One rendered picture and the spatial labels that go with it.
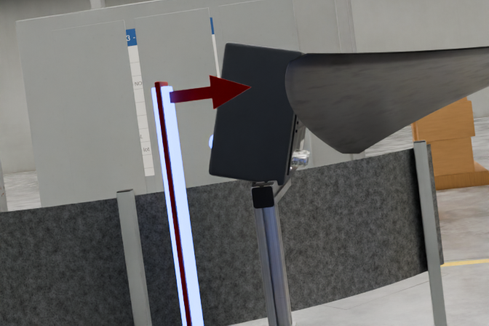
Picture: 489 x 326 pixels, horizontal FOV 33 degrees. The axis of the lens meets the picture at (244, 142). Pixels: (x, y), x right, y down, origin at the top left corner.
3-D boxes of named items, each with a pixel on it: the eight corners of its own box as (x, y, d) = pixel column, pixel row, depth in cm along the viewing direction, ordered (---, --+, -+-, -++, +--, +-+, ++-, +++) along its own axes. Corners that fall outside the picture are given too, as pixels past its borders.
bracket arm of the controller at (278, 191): (275, 207, 109) (272, 185, 109) (252, 209, 110) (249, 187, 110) (291, 185, 133) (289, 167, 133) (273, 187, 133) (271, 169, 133)
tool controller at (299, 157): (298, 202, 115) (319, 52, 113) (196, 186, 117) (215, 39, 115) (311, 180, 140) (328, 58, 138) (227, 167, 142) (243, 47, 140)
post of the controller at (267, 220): (290, 330, 110) (272, 184, 109) (268, 331, 111) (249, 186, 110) (292, 323, 113) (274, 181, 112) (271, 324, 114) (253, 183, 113)
